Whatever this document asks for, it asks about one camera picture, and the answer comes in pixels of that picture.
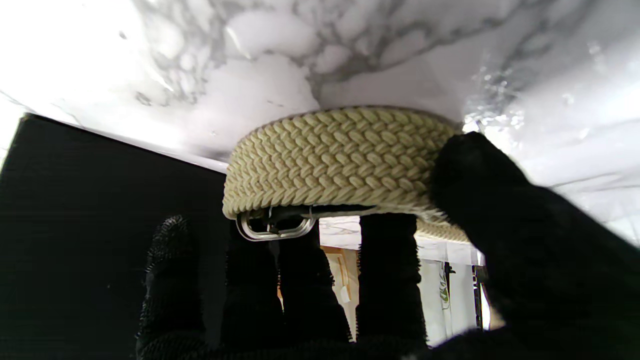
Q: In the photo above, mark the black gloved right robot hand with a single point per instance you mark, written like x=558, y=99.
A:
x=550, y=260

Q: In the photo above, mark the beige woven belt double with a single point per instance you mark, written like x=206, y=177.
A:
x=340, y=160

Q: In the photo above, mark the black belt storage box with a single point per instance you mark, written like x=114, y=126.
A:
x=90, y=225

